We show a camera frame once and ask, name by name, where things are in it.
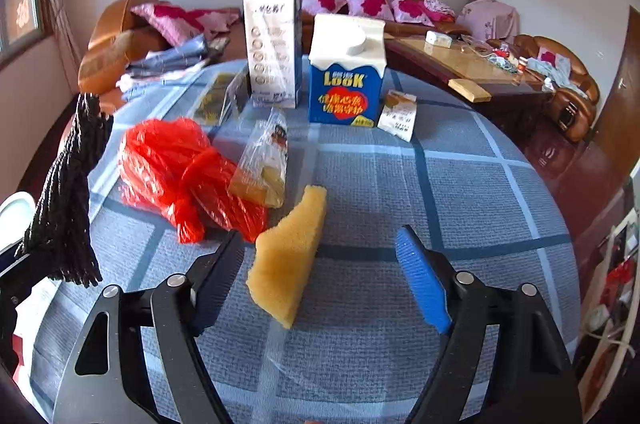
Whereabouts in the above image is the wooden coffee table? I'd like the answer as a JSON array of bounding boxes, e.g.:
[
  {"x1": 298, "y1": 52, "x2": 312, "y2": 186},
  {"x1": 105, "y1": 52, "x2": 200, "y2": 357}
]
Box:
[{"x1": 385, "y1": 31, "x2": 553, "y2": 117}]

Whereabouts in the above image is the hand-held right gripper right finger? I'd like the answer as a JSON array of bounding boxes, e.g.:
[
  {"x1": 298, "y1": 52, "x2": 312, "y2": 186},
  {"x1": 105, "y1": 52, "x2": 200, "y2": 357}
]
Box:
[{"x1": 395, "y1": 225, "x2": 583, "y2": 424}]

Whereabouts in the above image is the blue plaid tablecloth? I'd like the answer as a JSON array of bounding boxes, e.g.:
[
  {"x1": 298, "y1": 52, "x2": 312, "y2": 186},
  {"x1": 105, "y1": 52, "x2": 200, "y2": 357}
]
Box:
[{"x1": 30, "y1": 59, "x2": 581, "y2": 424}]

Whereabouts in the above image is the pink cloth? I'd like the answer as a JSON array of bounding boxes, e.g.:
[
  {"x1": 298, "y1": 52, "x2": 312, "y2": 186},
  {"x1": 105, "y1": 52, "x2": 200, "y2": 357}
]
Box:
[{"x1": 424, "y1": 0, "x2": 457, "y2": 23}]

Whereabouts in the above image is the brown wooden door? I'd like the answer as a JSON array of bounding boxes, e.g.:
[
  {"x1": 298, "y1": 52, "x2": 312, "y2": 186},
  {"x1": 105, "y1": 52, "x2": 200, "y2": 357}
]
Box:
[{"x1": 592, "y1": 6, "x2": 640, "y2": 185}]

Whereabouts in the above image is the light cloth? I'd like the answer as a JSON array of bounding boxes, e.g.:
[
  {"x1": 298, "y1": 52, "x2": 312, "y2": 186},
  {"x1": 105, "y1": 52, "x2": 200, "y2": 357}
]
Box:
[{"x1": 525, "y1": 49, "x2": 573, "y2": 87}]

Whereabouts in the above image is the wooden block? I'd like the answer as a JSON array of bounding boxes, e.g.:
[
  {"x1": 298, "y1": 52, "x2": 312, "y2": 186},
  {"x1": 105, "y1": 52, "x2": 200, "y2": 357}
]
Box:
[{"x1": 447, "y1": 78, "x2": 493, "y2": 103}]

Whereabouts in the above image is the clear plastic packet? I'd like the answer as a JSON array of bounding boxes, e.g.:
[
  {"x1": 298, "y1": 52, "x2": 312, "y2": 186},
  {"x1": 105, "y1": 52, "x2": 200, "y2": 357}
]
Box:
[{"x1": 192, "y1": 71, "x2": 251, "y2": 125}]

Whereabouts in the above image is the small paper packet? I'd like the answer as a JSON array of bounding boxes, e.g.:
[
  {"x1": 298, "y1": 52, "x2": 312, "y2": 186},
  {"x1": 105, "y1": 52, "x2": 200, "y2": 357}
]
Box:
[{"x1": 377, "y1": 89, "x2": 418, "y2": 142}]

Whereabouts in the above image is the blue white milk carton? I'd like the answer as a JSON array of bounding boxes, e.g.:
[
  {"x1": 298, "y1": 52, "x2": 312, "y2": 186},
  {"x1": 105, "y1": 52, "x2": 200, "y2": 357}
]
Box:
[{"x1": 308, "y1": 14, "x2": 388, "y2": 127}]

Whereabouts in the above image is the clear yellow wrapper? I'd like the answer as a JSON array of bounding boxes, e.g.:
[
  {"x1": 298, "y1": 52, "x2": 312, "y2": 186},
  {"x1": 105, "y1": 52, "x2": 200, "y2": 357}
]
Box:
[{"x1": 227, "y1": 106, "x2": 289, "y2": 210}]

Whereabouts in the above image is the folded blue plaid cloth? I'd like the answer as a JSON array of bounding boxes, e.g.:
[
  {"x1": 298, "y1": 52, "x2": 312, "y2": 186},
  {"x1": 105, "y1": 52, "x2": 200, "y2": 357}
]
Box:
[{"x1": 117, "y1": 34, "x2": 221, "y2": 100}]

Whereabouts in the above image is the brown leather armchair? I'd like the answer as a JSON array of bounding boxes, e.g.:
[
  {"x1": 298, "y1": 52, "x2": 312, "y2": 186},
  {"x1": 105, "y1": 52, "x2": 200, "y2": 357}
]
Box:
[{"x1": 487, "y1": 34, "x2": 601, "y2": 142}]

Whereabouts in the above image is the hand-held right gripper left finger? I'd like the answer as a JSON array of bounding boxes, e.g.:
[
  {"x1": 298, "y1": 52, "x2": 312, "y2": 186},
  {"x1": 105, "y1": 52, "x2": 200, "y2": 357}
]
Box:
[{"x1": 52, "y1": 229, "x2": 246, "y2": 424}]

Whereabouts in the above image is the yellow sponge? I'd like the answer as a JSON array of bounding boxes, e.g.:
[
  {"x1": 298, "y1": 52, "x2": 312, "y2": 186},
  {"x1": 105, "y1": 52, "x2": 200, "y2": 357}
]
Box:
[{"x1": 246, "y1": 185, "x2": 328, "y2": 330}]

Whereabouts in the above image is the tall white carton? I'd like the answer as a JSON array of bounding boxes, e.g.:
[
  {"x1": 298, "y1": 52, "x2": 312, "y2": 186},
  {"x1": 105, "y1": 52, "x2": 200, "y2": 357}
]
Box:
[{"x1": 243, "y1": 0, "x2": 303, "y2": 110}]

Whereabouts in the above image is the pink floral cover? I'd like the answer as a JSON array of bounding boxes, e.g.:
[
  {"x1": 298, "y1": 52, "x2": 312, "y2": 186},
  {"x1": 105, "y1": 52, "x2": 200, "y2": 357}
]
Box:
[{"x1": 457, "y1": 0, "x2": 521, "y2": 44}]

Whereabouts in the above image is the red plastic bag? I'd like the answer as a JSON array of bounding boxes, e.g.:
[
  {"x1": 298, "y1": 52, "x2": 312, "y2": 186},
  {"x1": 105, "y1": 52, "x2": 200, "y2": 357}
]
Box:
[{"x1": 118, "y1": 118, "x2": 269, "y2": 245}]

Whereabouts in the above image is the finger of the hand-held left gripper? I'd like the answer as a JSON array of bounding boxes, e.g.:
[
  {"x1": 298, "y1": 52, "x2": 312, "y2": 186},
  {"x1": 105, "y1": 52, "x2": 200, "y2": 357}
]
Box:
[{"x1": 0, "y1": 246, "x2": 48, "y2": 305}]

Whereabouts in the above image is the brown leather chaise sofa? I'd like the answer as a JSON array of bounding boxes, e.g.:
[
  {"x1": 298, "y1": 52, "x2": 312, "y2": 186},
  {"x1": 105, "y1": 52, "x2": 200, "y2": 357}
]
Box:
[{"x1": 77, "y1": 0, "x2": 246, "y2": 115}]

